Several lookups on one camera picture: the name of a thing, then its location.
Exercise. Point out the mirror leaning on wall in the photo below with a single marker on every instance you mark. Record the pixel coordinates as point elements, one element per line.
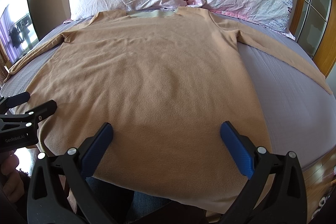
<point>18,35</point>

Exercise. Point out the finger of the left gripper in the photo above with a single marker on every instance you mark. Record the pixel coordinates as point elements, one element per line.
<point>41,112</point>
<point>13,101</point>

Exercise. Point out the wooden headboard with glass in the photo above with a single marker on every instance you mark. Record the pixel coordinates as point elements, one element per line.
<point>312,23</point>

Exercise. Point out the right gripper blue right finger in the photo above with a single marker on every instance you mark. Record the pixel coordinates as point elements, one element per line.
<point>253,162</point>

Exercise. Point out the lilac bed sheet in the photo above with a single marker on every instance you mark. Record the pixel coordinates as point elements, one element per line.
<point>299,114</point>

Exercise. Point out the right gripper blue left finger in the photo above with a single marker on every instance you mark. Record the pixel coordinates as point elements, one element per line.
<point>80,163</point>

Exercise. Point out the tan long-sleeve shirt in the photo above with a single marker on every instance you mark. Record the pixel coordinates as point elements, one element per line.
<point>165,84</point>

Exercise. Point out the person's left hand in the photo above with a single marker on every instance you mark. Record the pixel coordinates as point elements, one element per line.
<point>14,187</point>

